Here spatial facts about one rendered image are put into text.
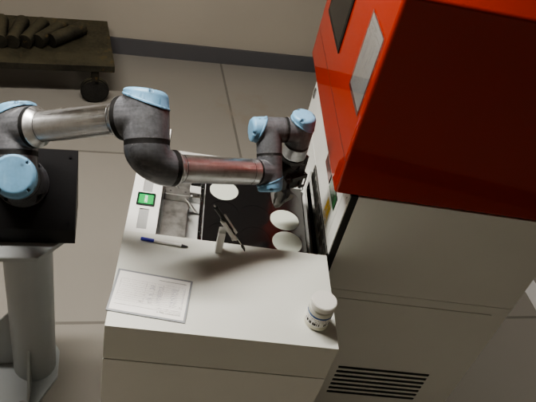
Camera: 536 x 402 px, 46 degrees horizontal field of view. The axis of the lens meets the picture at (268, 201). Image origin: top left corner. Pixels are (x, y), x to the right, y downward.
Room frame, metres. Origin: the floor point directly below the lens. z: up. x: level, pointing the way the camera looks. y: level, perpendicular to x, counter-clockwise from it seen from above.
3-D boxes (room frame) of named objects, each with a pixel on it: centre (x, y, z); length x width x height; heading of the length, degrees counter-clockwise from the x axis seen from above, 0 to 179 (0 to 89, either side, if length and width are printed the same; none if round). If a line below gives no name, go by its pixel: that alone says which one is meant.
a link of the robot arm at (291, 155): (1.58, -0.04, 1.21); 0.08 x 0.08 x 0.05
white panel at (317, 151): (1.82, -0.15, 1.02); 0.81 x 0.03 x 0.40; 12
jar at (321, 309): (1.16, -0.22, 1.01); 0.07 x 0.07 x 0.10
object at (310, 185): (1.64, -0.17, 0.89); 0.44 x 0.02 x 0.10; 12
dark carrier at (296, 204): (1.59, 0.03, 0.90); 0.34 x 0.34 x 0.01; 12
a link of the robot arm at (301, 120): (1.57, -0.04, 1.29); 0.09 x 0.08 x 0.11; 114
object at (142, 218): (1.58, 0.40, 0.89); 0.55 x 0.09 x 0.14; 12
